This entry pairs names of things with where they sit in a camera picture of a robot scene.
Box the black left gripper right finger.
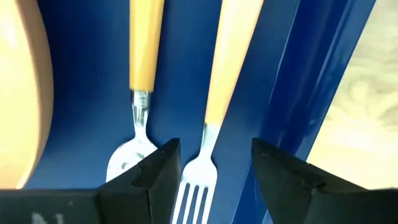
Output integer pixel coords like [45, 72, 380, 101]
[251, 138, 398, 224]

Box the spoon with yellow handle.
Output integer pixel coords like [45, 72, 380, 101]
[105, 0, 165, 183]

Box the blue plastic tray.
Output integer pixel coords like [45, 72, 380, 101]
[24, 0, 377, 224]

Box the orange plate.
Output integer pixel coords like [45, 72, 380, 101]
[0, 0, 55, 190]

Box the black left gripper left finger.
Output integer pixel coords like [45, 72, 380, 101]
[98, 138, 182, 224]

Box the fork with yellow handle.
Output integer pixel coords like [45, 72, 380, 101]
[170, 0, 265, 224]

